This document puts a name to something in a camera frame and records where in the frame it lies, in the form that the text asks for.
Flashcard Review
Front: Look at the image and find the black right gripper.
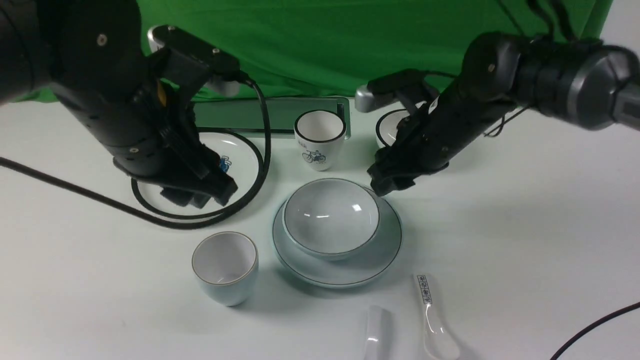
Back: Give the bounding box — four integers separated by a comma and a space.
368, 79, 515, 197

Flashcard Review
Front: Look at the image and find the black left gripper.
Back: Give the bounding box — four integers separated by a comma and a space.
65, 75, 238, 209

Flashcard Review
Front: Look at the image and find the pale blue shallow bowl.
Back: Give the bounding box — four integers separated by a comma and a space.
281, 178, 383, 261

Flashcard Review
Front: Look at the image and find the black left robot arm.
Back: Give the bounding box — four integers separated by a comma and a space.
1, 0, 240, 206

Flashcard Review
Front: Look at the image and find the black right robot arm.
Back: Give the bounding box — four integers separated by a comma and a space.
355, 31, 639, 196

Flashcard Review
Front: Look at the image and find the black-rimmed illustrated plate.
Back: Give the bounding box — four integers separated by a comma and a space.
131, 128, 264, 222

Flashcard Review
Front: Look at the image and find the small black-rimmed white bowl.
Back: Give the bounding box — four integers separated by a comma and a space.
375, 109, 410, 148

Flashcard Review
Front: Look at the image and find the green rectangular tray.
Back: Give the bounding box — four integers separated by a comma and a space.
194, 96, 351, 139

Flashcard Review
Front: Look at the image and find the white cup with bicycle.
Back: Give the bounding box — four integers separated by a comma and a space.
294, 110, 346, 172

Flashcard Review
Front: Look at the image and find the pale blue plain cup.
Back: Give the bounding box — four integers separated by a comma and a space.
191, 231, 259, 306

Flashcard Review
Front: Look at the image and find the pale blue plain plate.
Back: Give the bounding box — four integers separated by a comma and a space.
271, 187, 403, 289

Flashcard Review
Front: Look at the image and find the green backdrop cloth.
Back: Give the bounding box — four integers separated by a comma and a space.
15, 0, 614, 103

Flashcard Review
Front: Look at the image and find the white spoon with characters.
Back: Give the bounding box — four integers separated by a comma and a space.
413, 272, 461, 360

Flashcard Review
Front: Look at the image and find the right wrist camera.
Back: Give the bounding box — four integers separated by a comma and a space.
354, 68, 441, 115

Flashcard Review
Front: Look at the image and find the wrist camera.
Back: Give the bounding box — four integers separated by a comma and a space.
147, 25, 246, 98
354, 68, 441, 115

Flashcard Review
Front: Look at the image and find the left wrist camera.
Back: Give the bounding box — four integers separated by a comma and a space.
147, 25, 246, 98

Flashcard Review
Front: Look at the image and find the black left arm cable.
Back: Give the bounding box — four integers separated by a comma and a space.
0, 75, 272, 231

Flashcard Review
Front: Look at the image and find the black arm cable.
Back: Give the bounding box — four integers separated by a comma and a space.
0, 75, 272, 231
550, 301, 640, 360

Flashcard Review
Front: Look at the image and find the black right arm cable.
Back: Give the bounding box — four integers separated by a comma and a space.
550, 301, 640, 360

